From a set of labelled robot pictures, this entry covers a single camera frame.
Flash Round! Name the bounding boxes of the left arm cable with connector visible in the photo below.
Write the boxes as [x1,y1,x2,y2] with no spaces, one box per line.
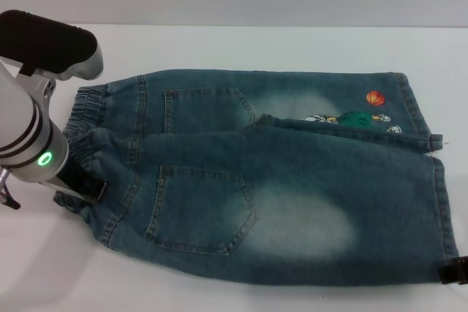
[0,167,21,211]

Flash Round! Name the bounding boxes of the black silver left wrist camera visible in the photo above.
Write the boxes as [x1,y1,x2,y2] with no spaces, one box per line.
[0,9,105,83]

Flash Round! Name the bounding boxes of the blue denim shorts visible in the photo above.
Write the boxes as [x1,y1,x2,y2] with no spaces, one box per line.
[53,69,460,289]

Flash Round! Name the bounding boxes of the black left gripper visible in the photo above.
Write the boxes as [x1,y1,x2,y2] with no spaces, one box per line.
[42,160,111,205]

